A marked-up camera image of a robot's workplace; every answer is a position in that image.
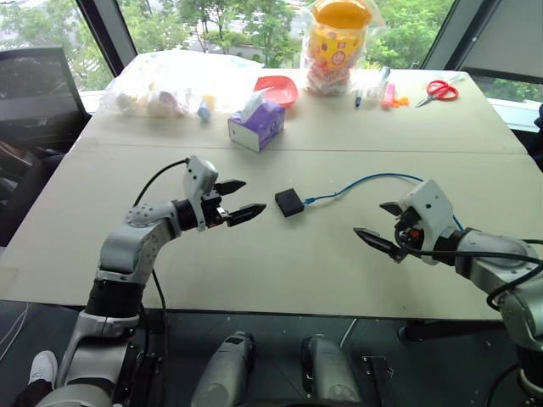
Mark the black metal bracket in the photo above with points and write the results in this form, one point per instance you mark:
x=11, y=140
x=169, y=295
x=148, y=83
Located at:
x=376, y=377

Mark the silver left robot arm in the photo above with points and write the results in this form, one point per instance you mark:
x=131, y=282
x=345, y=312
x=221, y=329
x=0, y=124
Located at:
x=127, y=246

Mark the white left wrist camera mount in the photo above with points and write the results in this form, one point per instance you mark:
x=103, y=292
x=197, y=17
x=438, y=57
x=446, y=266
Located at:
x=199, y=174

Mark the black monitor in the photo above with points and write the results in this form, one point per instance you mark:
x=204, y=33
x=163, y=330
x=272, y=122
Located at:
x=34, y=93

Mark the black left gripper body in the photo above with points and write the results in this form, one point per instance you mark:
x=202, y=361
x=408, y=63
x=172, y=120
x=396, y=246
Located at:
x=213, y=212

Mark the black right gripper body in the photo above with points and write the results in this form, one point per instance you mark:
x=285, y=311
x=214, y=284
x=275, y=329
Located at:
x=408, y=231

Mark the purple tissue box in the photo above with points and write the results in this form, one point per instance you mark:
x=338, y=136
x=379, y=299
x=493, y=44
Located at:
x=254, y=125

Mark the clear bag with soft items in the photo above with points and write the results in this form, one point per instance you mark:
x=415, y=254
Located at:
x=144, y=99

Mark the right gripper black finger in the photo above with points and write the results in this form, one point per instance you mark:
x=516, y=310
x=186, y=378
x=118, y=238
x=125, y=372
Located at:
x=375, y=241
x=391, y=207

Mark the red plastic bowl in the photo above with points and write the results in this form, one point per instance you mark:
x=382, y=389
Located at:
x=278, y=89

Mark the blue pen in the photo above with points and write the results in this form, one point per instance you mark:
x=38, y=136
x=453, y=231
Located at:
x=358, y=101

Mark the pink marker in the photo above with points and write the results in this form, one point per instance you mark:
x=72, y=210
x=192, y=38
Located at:
x=387, y=95

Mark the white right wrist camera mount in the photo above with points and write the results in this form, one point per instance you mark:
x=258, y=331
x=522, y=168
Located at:
x=432, y=203

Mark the small blue yellow bottle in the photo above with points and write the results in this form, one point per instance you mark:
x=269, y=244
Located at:
x=205, y=110

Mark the white shoe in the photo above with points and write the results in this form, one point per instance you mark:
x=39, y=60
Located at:
x=43, y=366

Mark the grey rounded robot leg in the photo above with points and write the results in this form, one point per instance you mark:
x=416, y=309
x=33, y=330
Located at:
x=229, y=373
x=328, y=373

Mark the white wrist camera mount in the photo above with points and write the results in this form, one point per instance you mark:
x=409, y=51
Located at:
x=432, y=203
x=199, y=174

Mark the small black box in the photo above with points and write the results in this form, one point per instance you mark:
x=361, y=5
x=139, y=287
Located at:
x=289, y=202

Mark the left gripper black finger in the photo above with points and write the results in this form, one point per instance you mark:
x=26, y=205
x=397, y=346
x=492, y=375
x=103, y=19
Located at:
x=231, y=186
x=248, y=214

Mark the clear bag with pens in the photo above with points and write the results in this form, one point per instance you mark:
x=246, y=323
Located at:
x=375, y=87

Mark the yellow candy jar in bag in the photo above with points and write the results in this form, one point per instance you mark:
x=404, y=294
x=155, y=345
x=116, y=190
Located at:
x=333, y=46

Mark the small orange clip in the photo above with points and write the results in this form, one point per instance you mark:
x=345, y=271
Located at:
x=401, y=102

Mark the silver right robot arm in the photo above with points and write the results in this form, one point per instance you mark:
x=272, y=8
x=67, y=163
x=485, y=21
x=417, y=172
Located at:
x=496, y=258

